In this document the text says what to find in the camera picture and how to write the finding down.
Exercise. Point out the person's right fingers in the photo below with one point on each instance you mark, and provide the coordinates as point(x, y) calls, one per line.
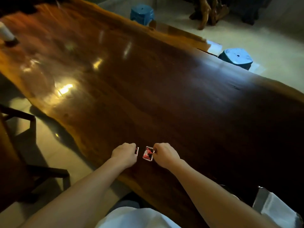
point(156, 151)

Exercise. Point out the blue plastic stool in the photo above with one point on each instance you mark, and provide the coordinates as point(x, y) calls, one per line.
point(236, 58)
point(142, 13)

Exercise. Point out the person's right hand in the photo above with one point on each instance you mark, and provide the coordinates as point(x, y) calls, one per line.
point(165, 155)

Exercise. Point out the white plastic bag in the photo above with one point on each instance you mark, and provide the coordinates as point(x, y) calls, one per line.
point(276, 207)

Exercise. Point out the person's left hand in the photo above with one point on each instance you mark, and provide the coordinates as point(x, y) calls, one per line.
point(123, 154)

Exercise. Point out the person's left forearm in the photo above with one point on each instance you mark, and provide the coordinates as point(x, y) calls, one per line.
point(80, 199)

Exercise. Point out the person's white shirt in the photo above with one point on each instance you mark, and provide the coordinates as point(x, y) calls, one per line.
point(135, 218)

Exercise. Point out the person's left fingers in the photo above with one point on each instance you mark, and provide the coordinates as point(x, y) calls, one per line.
point(133, 150)

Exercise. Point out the red and white card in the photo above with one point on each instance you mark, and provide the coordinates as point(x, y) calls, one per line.
point(148, 154)
point(136, 151)

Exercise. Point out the wooden root carving stand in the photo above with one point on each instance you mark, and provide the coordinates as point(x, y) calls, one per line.
point(209, 10)

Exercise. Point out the person's right forearm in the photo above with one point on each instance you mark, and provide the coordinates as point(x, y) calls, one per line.
point(213, 201)

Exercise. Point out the dark wooden chair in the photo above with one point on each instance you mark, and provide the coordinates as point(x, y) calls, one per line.
point(21, 159)

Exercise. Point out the white cylinder with dark base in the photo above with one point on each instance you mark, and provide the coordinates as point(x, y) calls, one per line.
point(7, 34)

